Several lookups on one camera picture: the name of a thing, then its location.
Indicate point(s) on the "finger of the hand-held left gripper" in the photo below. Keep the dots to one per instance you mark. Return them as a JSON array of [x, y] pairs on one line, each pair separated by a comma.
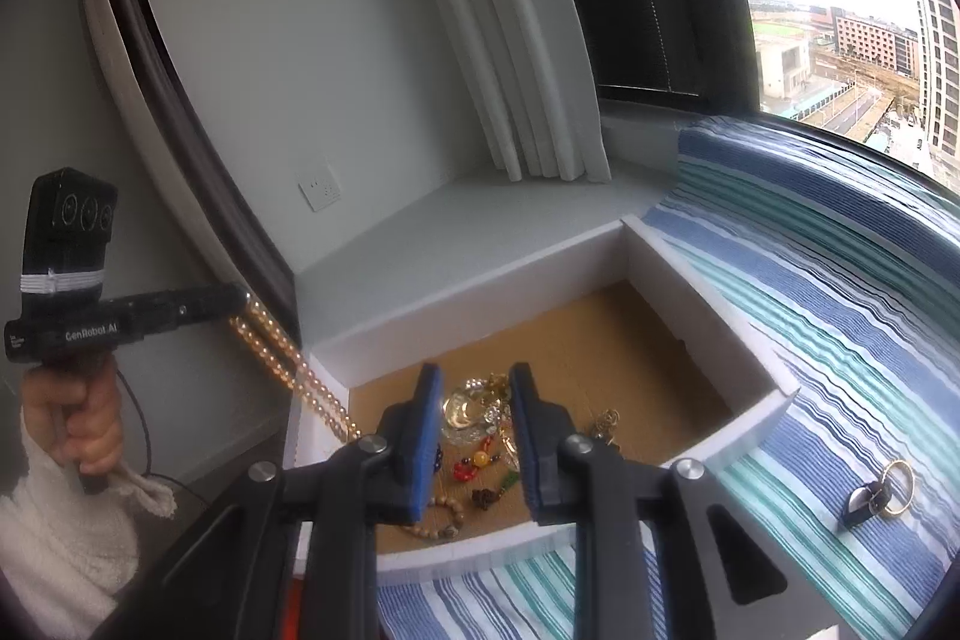
[[187, 308]]

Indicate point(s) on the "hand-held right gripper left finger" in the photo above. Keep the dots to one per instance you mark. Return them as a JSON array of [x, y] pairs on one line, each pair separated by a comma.
[[427, 430]]

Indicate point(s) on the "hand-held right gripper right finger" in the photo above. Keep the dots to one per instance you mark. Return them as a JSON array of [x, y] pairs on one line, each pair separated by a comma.
[[525, 445]]

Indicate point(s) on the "green bead charm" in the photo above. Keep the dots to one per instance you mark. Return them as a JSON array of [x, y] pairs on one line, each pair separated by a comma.
[[510, 480]]

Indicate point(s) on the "shell-shaped silver brooch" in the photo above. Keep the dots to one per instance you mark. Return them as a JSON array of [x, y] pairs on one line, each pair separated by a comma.
[[465, 413]]

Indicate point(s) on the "dark brown carved charm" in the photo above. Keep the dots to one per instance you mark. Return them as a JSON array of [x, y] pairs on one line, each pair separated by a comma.
[[484, 497]]

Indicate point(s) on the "gold ornament cluster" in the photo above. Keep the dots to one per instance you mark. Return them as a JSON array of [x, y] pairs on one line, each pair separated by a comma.
[[496, 385]]

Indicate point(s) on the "person's left forearm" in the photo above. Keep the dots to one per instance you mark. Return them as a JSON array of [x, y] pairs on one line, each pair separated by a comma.
[[60, 535]]

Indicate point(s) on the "person's left hand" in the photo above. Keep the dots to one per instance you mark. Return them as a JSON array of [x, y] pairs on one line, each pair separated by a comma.
[[90, 430]]

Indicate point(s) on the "white window ledge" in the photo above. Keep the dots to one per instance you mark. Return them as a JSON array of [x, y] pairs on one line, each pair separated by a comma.
[[450, 220]]

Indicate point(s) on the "blue green striped blanket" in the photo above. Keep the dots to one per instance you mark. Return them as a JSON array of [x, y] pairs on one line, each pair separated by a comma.
[[825, 325]]

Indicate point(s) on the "black tag with gold rings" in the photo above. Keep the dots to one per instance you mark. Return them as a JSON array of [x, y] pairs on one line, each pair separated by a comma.
[[859, 505]]

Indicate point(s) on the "white curtain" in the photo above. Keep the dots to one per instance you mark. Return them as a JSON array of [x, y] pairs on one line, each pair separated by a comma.
[[510, 48]]

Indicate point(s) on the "white low building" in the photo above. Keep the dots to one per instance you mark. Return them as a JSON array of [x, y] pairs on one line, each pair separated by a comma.
[[780, 66]]

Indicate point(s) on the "brown low building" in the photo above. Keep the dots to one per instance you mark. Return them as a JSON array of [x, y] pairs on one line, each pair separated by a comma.
[[874, 40]]

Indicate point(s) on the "high-rise building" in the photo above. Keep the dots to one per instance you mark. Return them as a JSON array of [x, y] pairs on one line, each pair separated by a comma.
[[937, 48]]

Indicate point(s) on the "dark door frame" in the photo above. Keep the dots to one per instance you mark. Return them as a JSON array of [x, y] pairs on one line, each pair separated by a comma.
[[247, 250]]

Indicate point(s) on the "white wall outlet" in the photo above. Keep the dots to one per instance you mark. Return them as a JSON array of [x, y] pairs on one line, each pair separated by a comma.
[[319, 195]]

